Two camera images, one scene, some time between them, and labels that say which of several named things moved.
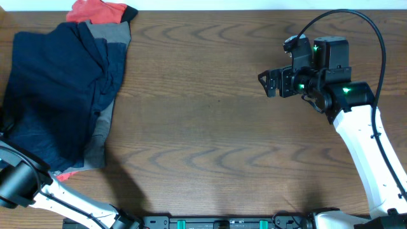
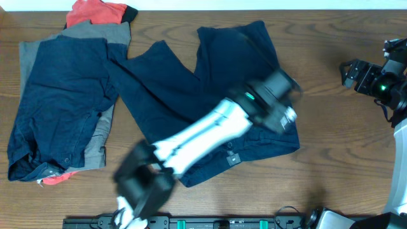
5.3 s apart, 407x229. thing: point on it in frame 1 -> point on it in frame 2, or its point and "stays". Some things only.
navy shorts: x=56 y=95 -> x=155 y=89
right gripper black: x=285 y=75 -> x=372 y=71
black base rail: x=204 y=222 stays
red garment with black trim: x=100 y=12 stays
